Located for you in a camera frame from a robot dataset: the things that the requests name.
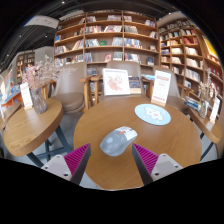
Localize stack of magazines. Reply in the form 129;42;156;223
184;95;202;112

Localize round wooden side table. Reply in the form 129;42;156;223
3;97;73;168
186;106;223;161

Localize flat light blue book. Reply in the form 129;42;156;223
141;73;156;81

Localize wide wooden bookshelf unit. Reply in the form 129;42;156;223
53;10;160;78

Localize grey computer mouse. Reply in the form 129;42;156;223
99;125;138;157

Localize small distant wooden bookshelf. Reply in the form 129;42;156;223
15;50;36;84

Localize white hanging ceiling sign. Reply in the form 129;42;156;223
23;14;60;30

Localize glass vase with beige flowers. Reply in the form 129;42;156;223
197;68;218;119

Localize small white sign card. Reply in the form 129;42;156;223
19;82;34;110
209;96;222;124

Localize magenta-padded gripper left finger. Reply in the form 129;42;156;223
41;143;92;186

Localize white and red sign card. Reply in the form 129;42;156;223
150;69;172;108

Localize round light blue mouse pad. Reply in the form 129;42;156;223
134;103;172;127

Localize white framed floral picture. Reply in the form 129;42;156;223
101;67;132;97

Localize dark cover book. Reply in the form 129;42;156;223
128;76;143;95

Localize curved wooden bookshelf unit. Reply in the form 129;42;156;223
157;18;224;101

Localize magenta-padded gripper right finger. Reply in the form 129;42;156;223
131;143;184;186

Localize glass vase with pink flowers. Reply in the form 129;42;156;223
21;56;63;115

